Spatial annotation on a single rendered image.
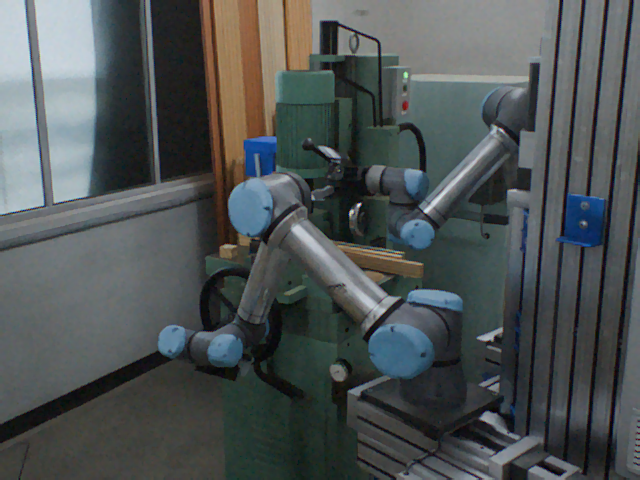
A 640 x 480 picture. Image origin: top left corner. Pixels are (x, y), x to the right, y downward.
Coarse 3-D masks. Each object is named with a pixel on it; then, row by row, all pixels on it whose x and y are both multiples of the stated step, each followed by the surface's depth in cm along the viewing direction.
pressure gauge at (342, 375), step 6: (336, 360) 219; (342, 360) 219; (330, 366) 220; (336, 366) 219; (342, 366) 217; (348, 366) 218; (330, 372) 220; (336, 372) 219; (342, 372) 218; (348, 372) 217; (336, 378) 220; (342, 378) 218; (342, 384) 221
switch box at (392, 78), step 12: (384, 72) 246; (396, 72) 244; (408, 72) 250; (384, 84) 247; (396, 84) 245; (408, 84) 251; (384, 96) 248; (396, 96) 246; (408, 96) 252; (384, 108) 249; (396, 108) 247; (408, 108) 253
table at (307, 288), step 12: (240, 252) 250; (216, 264) 244; (228, 264) 241; (240, 264) 238; (228, 276) 242; (396, 276) 227; (240, 288) 228; (300, 288) 224; (312, 288) 225; (384, 288) 221; (396, 288) 228; (288, 300) 219
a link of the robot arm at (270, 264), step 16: (304, 192) 169; (272, 256) 179; (288, 256) 181; (256, 272) 182; (272, 272) 181; (256, 288) 183; (272, 288) 183; (240, 304) 188; (256, 304) 185; (272, 304) 188; (240, 320) 188; (256, 320) 187; (256, 336) 189
